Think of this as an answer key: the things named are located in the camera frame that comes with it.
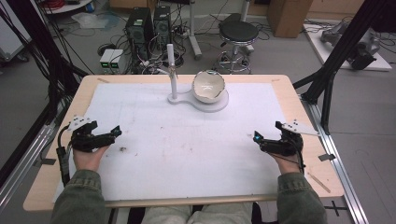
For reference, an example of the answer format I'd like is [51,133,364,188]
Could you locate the white board with grey device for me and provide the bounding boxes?
[303,21,393,73]

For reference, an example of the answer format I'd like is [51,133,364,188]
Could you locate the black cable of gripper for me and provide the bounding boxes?
[55,123,73,189]
[273,145,306,175]

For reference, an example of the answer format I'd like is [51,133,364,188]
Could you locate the small black computer tower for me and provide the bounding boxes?
[152,5,173,45]

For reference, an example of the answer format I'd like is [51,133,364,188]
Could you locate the white eggshell-shaped bowl silver rim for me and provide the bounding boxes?
[191,70,226,105]

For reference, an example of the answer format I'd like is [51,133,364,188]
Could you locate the person's right hand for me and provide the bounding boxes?
[269,151,305,175]

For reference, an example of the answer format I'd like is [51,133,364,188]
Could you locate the large black computer tower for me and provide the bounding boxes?
[125,7,155,61]

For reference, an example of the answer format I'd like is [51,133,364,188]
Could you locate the person's legs light trousers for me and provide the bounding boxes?
[141,202,255,224]

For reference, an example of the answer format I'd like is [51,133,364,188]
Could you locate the clear plastic bag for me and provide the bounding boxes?
[70,11,110,31]

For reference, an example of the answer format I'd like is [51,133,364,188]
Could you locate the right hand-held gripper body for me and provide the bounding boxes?
[260,119,321,158]

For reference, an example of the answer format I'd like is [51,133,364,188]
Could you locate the black tape cross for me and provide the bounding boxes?
[323,200,348,217]

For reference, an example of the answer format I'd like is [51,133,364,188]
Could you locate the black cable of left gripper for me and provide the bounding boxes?
[55,123,73,189]

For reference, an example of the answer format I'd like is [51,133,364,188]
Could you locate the aluminium rail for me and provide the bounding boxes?
[300,92,371,224]
[0,124,60,213]

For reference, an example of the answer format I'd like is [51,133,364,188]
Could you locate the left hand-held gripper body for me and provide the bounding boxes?
[66,115,116,154]

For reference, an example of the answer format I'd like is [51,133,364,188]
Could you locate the person's left hand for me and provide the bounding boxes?
[73,145,110,173]

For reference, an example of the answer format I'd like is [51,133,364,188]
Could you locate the white table mat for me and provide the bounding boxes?
[52,82,292,203]

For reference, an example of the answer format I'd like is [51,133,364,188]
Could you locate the black round stool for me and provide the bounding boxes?
[214,21,260,75]

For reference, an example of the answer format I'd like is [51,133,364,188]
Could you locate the white power supply unit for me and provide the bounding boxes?
[109,49,125,71]
[99,49,116,71]

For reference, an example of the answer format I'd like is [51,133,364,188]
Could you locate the black metal frame post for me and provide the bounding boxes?
[0,0,90,188]
[292,0,396,135]

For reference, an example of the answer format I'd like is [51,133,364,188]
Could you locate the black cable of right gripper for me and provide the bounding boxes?
[273,145,306,175]

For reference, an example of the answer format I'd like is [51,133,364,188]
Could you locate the white stand with hook pole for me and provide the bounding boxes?
[166,43,230,114]

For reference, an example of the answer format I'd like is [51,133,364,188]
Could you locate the thin wooden stick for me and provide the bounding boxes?
[307,172,332,194]

